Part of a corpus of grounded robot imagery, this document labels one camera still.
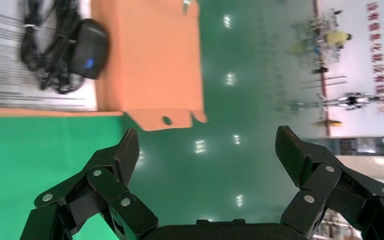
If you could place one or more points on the white black humanoid robot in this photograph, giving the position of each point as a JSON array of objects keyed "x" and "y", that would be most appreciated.
[{"x": 354, "y": 100}]

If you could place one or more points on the green table cloth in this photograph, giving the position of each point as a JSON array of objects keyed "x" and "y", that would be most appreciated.
[{"x": 39, "y": 172}]

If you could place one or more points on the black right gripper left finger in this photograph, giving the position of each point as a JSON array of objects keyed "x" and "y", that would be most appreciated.
[{"x": 112, "y": 195}]

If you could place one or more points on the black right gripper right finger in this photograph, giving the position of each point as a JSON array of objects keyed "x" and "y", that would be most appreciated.
[{"x": 331, "y": 192}]

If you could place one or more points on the white printed paper sheet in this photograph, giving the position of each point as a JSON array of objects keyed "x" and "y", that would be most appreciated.
[{"x": 6, "y": 79}]

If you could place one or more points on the person in yellow shirt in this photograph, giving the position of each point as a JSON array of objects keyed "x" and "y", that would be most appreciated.
[{"x": 337, "y": 38}]

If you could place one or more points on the brown cardboard mailer box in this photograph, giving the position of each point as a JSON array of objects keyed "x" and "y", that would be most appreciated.
[{"x": 152, "y": 59}]

